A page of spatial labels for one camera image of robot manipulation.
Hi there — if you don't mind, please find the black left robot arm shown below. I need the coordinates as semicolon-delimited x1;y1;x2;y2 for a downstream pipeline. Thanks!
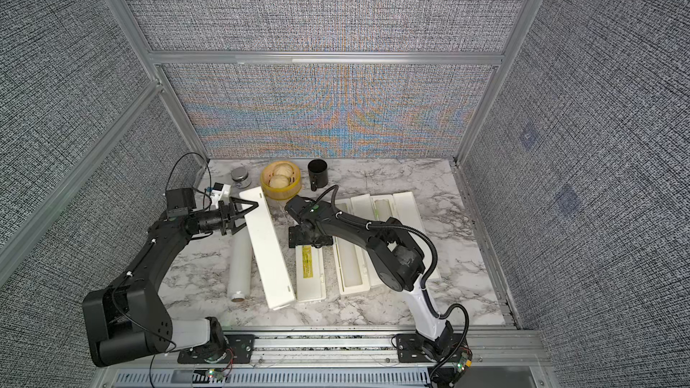
82;188;259;368

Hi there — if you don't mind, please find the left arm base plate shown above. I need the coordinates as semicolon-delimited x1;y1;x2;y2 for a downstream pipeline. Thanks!
177;334;256;365

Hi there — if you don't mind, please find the yellow bowl with eggs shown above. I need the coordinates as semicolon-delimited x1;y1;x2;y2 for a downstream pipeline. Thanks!
260;161;303;201

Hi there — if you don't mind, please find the black cup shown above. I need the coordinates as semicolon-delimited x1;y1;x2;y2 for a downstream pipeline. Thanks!
307;159;329;191

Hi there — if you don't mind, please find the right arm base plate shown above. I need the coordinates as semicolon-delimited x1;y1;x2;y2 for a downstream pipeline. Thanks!
392;332;473;363

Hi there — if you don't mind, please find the small silver lidded jar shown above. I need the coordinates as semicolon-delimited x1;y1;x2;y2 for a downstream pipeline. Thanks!
230;166;252;189

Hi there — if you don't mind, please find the aluminium front rail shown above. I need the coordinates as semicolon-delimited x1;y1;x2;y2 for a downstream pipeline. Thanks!
91;327;559;387

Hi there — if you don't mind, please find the white wrap dispenser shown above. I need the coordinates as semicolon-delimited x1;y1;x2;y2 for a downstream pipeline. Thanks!
239;187;327;310
333;194;383;296
370;191;441;282

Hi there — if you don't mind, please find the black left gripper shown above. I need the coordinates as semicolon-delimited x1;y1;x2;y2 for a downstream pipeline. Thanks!
190;198;257;235

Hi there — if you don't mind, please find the plastic wrap roll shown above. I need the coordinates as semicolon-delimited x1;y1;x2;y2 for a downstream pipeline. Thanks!
375;199;393;221
227;228;253;303
339;242;363;288

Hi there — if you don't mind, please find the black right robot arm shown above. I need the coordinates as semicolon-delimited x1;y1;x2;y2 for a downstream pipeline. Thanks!
286;196;457;361

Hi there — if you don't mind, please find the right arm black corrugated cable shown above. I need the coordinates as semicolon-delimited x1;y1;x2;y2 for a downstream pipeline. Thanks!
312;184;471;384

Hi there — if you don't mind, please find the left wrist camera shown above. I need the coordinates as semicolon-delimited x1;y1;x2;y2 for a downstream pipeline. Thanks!
210;183;232;209

